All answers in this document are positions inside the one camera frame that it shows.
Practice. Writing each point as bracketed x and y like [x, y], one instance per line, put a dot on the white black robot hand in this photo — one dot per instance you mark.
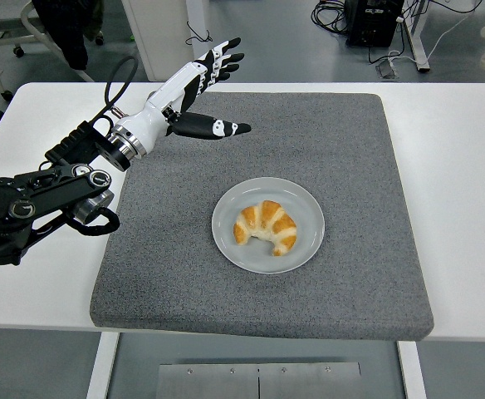
[159, 106]

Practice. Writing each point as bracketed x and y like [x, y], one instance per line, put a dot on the golden croissant bread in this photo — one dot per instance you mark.
[275, 226]

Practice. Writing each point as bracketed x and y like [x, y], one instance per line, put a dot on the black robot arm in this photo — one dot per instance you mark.
[60, 187]

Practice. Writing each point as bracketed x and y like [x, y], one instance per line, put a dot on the pale grey round plate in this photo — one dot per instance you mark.
[230, 249]

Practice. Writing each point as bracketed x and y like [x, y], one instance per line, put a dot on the white desk side panel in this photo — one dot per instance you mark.
[163, 37]

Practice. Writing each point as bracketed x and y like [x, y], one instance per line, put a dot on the person's leg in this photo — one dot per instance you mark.
[70, 37]

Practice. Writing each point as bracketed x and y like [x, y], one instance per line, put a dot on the grey felt mat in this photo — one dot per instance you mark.
[350, 145]

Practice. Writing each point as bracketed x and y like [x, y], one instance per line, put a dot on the black equipment box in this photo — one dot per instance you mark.
[371, 25]

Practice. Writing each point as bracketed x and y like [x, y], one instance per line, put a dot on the clear floor socket box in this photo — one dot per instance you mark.
[388, 70]

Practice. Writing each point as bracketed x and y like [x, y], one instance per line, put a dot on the white table leg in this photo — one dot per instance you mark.
[101, 365]
[412, 370]

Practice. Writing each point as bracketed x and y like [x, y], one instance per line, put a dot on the white desk leg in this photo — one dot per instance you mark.
[417, 37]

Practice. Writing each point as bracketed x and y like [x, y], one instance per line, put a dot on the white wheeled chair frame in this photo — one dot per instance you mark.
[6, 38]

